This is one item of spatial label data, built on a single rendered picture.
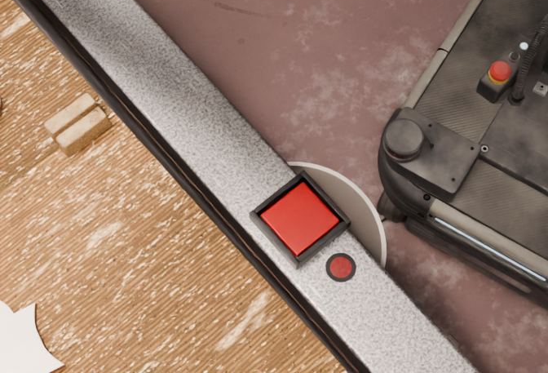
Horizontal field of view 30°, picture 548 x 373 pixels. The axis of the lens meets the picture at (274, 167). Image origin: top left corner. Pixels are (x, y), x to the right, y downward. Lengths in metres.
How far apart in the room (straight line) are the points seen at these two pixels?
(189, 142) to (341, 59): 1.13
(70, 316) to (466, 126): 1.04
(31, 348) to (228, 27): 1.33
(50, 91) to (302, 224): 0.31
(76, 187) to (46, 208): 0.04
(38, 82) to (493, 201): 0.95
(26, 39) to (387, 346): 0.52
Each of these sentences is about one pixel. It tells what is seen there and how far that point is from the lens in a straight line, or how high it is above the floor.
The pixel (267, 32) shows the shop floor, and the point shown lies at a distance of 2.24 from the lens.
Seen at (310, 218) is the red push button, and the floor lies 0.93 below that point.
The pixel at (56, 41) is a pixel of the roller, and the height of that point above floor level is 0.92.
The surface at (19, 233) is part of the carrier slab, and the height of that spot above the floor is 0.94.
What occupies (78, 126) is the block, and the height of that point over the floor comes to 0.96.
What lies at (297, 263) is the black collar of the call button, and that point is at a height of 0.93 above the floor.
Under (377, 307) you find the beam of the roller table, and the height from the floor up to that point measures 0.92.
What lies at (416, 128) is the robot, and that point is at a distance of 1.79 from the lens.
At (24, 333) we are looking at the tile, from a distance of 1.04.
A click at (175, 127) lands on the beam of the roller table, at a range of 1.13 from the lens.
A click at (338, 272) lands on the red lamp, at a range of 1.06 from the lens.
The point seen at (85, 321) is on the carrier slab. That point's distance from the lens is 1.04.
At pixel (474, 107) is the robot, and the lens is 1.92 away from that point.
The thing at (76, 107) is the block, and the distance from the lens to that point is 1.10.
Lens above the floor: 1.93
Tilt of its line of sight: 67 degrees down
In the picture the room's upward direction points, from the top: 1 degrees counter-clockwise
